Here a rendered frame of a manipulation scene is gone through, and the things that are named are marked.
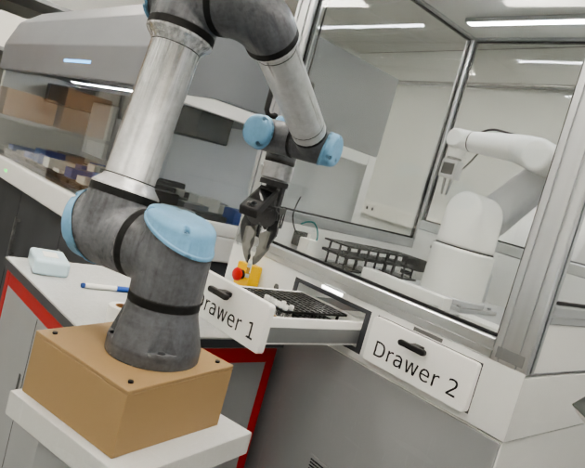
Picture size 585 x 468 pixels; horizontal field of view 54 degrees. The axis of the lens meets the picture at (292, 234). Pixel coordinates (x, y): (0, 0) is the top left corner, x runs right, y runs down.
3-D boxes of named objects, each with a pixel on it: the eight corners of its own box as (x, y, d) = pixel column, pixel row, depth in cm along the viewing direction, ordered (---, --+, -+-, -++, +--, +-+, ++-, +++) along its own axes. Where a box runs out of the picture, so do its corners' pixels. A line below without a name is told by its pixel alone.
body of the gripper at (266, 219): (281, 231, 146) (294, 186, 145) (271, 232, 138) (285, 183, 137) (254, 223, 148) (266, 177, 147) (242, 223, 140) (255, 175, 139)
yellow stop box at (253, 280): (244, 289, 172) (250, 266, 172) (230, 281, 178) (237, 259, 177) (257, 290, 176) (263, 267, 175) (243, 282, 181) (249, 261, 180)
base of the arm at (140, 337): (161, 381, 83) (176, 317, 82) (84, 344, 89) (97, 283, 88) (215, 358, 97) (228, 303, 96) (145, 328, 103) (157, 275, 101)
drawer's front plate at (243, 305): (256, 355, 121) (270, 305, 120) (187, 307, 142) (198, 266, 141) (263, 355, 122) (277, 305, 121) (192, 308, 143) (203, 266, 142)
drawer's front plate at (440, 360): (462, 413, 120) (478, 364, 119) (361, 357, 141) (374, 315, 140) (467, 412, 121) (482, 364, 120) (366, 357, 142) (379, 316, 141)
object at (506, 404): (503, 442, 115) (525, 374, 114) (222, 284, 189) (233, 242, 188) (645, 408, 180) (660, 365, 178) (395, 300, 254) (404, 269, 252)
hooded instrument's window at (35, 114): (118, 218, 197) (150, 89, 193) (-14, 148, 327) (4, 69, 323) (338, 254, 275) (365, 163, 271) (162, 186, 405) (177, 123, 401)
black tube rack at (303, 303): (276, 337, 132) (283, 310, 131) (233, 310, 145) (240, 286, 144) (340, 338, 147) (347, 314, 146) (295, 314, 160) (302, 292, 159)
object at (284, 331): (260, 344, 123) (267, 318, 123) (198, 305, 142) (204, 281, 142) (375, 345, 151) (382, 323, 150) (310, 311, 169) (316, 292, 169)
